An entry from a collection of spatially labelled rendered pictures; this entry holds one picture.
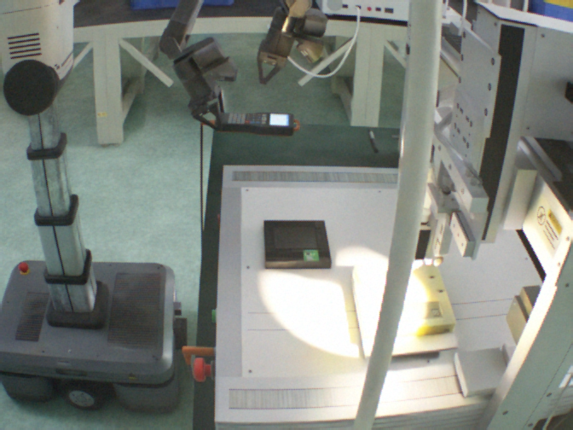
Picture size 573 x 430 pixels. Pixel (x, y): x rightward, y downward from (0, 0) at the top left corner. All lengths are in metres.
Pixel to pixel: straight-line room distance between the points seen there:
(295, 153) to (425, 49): 1.24
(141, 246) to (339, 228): 1.49
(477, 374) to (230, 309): 0.43
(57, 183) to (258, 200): 0.60
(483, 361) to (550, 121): 0.40
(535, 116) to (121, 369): 1.37
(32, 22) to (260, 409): 0.97
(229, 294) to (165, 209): 1.79
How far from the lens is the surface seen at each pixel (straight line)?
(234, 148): 1.68
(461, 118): 0.75
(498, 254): 1.22
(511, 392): 0.87
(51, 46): 1.40
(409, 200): 0.51
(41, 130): 1.55
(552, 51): 0.72
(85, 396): 1.88
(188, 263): 2.48
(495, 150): 0.74
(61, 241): 1.70
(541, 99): 0.74
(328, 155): 1.67
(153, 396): 1.81
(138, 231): 2.67
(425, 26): 0.45
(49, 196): 1.64
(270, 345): 0.95
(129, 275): 2.03
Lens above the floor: 1.54
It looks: 33 degrees down
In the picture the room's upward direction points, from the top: 2 degrees clockwise
